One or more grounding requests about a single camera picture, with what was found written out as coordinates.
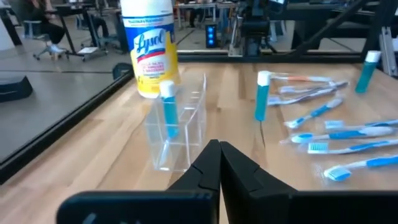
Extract white background table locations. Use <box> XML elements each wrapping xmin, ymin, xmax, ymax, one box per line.
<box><xmin>175</xmin><ymin>2</ymin><xmax>237</xmax><ymax>29</ymax></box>

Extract black office desk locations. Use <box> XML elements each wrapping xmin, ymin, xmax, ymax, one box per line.
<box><xmin>46</xmin><ymin>2</ymin><xmax>108</xmax><ymax>62</ymax></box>

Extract orange white toothbrush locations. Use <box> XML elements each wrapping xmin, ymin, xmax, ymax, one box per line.
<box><xmin>269</xmin><ymin>72</ymin><xmax>333</xmax><ymax>83</ymax></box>

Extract yellow white wipes canister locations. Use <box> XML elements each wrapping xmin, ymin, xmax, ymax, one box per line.
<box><xmin>119</xmin><ymin>0</ymin><xmax>181</xmax><ymax>100</ymax></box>

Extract teal mouthwash bottle white cap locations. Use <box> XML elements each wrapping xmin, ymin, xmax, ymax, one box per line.
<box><xmin>254</xmin><ymin>70</ymin><xmax>272</xmax><ymax>123</ymax></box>
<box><xmin>354</xmin><ymin>50</ymin><xmax>382</xmax><ymax>94</ymax></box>
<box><xmin>159</xmin><ymin>80</ymin><xmax>180</xmax><ymax>139</ymax></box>

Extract black rig frame struts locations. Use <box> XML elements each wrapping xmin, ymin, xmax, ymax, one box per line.
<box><xmin>287</xmin><ymin>0</ymin><xmax>398</xmax><ymax>63</ymax></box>

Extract silver aluminium extrusion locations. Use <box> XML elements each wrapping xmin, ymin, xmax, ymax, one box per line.
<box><xmin>378</xmin><ymin>26</ymin><xmax>398</xmax><ymax>78</ymax></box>

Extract clear acrylic organizer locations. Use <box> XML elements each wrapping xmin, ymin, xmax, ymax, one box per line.
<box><xmin>144</xmin><ymin>72</ymin><xmax>208</xmax><ymax>173</ymax></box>

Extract black floor stand base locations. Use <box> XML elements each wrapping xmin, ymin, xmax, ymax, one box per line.
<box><xmin>0</xmin><ymin>75</ymin><xmax>34</xmax><ymax>103</ymax></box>

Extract black computer tower blue lights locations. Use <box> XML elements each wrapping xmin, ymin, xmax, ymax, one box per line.
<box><xmin>205</xmin><ymin>23</ymin><xmax>218</xmax><ymax>49</ymax></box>

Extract office chair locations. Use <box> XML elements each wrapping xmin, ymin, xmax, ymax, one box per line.
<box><xmin>23</xmin><ymin>20</ymin><xmax>71</xmax><ymax>62</ymax></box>

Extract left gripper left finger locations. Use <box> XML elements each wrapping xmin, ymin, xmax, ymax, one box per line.
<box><xmin>56</xmin><ymin>139</ymin><xmax>222</xmax><ymax>224</ymax></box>

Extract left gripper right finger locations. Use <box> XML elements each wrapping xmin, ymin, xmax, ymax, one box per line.
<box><xmin>220</xmin><ymin>141</ymin><xmax>398</xmax><ymax>224</ymax></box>

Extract person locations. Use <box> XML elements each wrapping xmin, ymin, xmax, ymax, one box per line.
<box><xmin>26</xmin><ymin>0</ymin><xmax>68</xmax><ymax>54</ymax></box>

